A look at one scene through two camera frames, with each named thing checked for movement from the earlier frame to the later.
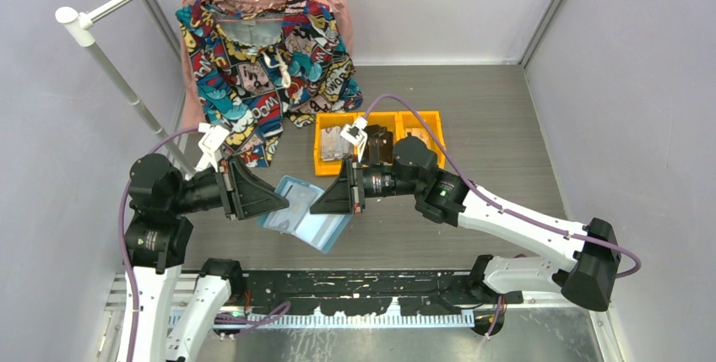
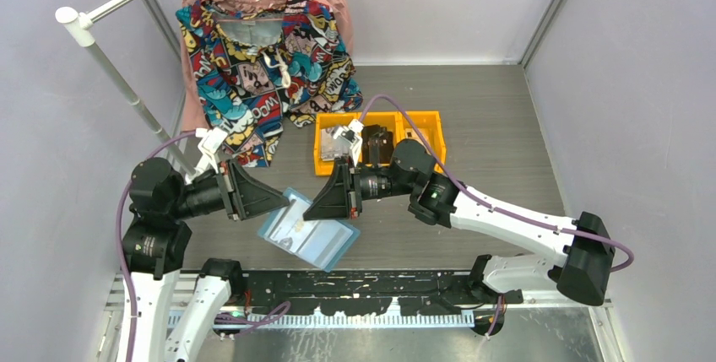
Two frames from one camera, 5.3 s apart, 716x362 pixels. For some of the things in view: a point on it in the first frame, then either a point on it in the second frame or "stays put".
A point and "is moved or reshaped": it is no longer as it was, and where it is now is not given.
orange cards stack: x=419 y=132 stays put
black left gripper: x=249 y=195 stays put
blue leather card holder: x=318 y=231 is moved or reshaped
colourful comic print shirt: x=253 y=74 stays put
